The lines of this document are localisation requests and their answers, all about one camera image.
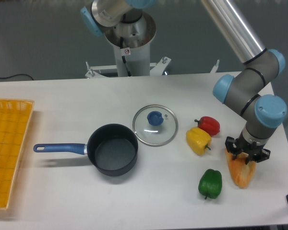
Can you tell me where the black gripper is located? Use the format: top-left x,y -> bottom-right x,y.
225,136 -> 271,165

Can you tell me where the triangle bread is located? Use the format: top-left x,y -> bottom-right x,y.
225,150 -> 256,189

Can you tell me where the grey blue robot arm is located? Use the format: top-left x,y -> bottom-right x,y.
80,0 -> 287,162

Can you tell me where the red bell pepper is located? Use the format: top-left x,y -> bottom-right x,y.
194,116 -> 220,137

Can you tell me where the green bell pepper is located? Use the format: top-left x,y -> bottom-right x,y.
198,169 -> 223,199

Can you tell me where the yellow bell pepper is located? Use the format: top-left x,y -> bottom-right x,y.
186,127 -> 212,156

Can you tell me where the glass pot lid blue knob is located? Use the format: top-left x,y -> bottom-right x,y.
132,104 -> 178,147

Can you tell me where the yellow woven basket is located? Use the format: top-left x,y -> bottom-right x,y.
0,98 -> 35,210

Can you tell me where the dark saucepan blue handle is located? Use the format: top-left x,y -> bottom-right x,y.
33,124 -> 138,176

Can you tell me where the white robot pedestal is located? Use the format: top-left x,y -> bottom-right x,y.
84,13 -> 220,79

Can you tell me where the black cable on pedestal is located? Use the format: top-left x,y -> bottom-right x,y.
119,36 -> 132,77

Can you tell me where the black cable on floor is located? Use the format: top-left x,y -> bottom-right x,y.
0,73 -> 34,80

